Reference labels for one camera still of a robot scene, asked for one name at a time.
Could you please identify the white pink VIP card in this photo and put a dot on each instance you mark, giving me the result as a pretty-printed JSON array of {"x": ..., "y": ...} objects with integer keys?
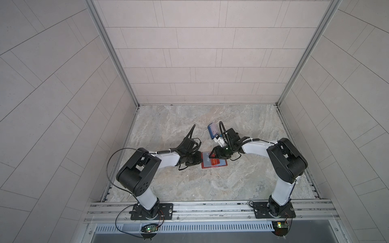
[{"x": 213, "y": 129}]

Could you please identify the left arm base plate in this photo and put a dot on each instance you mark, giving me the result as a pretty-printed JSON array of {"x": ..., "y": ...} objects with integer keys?
[{"x": 158, "y": 211}]

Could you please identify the aluminium mounting rail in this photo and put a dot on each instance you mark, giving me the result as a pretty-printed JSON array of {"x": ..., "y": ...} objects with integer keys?
[{"x": 213, "y": 211}]

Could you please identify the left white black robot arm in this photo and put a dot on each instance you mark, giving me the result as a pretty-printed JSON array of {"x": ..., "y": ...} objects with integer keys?
[{"x": 138, "y": 172}]

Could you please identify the left green circuit board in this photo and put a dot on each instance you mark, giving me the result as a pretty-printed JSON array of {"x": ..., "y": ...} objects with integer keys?
[{"x": 150, "y": 228}]

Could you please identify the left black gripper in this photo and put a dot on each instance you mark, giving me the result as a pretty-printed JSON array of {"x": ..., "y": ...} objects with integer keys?
[{"x": 197, "y": 161}]

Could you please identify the right circuit board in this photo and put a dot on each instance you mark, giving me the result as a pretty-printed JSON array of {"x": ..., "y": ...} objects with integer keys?
[{"x": 281, "y": 229}]

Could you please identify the red card holder wallet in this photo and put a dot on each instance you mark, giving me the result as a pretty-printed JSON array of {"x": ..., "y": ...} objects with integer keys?
[{"x": 206, "y": 161}]

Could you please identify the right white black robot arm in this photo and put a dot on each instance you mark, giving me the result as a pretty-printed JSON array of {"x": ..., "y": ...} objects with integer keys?
[{"x": 288, "y": 163}]

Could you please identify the white ventilation grille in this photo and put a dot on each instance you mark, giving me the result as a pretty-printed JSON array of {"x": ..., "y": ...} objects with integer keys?
[{"x": 190, "y": 227}]

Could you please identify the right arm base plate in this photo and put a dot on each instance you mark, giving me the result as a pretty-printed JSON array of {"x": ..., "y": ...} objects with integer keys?
[{"x": 267, "y": 210}]

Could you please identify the red credit card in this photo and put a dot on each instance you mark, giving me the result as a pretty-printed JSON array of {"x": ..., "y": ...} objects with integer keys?
[{"x": 214, "y": 162}]

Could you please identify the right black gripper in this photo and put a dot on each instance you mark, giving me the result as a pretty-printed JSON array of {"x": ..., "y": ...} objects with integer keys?
[{"x": 220, "y": 153}]

